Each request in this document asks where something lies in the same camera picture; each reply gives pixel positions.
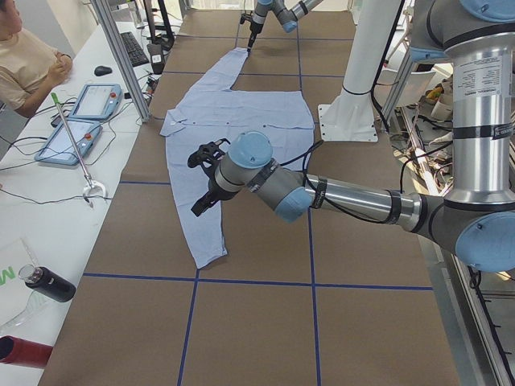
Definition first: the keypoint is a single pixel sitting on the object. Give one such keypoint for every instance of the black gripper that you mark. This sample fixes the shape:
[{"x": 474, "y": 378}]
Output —
[
  {"x": 211, "y": 185},
  {"x": 254, "y": 29}
]

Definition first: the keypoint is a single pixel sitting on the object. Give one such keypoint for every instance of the light blue striped shirt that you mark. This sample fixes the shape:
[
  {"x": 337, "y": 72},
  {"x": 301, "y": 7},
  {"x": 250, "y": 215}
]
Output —
[{"x": 211, "y": 110}]

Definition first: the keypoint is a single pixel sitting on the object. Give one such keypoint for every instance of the black power adapter box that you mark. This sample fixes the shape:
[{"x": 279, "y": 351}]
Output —
[{"x": 157, "y": 60}]

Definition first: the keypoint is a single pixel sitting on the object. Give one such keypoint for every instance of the black keyboard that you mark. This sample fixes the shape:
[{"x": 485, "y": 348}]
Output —
[{"x": 135, "y": 52}]

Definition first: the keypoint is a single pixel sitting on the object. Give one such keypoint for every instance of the silver reacher grabber stick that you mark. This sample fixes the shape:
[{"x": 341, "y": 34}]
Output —
[{"x": 91, "y": 184}]

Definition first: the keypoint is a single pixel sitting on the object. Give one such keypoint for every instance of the upper blue teach pendant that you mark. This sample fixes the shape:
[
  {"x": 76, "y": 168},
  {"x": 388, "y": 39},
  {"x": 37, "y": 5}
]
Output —
[{"x": 96, "y": 102}]

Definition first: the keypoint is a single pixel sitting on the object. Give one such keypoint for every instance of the blue teach pendant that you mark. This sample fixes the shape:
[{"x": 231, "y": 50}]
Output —
[
  {"x": 59, "y": 150},
  {"x": 96, "y": 102}
]

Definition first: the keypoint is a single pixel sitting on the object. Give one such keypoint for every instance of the black computer mouse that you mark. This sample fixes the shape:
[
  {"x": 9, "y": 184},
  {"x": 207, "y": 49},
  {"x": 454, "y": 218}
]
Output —
[{"x": 102, "y": 70}]

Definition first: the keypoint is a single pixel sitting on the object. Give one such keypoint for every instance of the lower blue teach pendant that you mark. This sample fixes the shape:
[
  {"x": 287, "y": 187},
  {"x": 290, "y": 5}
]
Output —
[{"x": 59, "y": 150}]

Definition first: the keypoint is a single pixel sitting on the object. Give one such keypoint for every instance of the black water bottle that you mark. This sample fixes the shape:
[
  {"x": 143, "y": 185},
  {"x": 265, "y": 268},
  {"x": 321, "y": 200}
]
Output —
[{"x": 46, "y": 282}]

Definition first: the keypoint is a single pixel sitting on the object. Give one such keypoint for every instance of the seated person beige shirt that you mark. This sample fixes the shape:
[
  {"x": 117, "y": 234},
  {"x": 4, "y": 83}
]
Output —
[{"x": 30, "y": 69}]

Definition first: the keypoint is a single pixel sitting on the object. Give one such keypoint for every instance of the red cylinder bottle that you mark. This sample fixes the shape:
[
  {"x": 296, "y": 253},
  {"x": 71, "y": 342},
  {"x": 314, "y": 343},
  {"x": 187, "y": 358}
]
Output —
[{"x": 21, "y": 352}]

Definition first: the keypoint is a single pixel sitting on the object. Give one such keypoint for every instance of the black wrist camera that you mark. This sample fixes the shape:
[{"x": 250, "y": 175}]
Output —
[
  {"x": 208, "y": 155},
  {"x": 246, "y": 17}
]

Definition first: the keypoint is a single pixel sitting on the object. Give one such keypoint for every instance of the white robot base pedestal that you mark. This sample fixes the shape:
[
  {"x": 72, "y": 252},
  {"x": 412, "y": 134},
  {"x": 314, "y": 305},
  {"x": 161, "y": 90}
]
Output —
[{"x": 350, "y": 118}]

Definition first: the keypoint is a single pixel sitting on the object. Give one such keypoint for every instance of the grey aluminium frame post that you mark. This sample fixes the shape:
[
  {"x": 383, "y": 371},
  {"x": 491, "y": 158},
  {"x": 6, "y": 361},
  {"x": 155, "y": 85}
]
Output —
[{"x": 112, "y": 34}]

